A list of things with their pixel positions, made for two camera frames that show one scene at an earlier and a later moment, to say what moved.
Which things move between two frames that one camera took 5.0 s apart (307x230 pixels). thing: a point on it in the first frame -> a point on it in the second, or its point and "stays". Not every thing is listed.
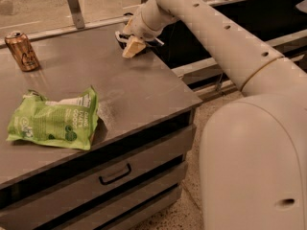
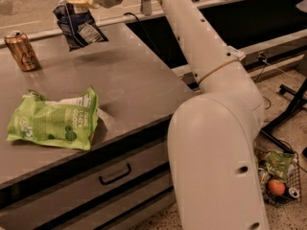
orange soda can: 22,51 stays
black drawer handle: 116,177 stays
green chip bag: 67,121 stays
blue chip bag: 153,45 -> 78,26
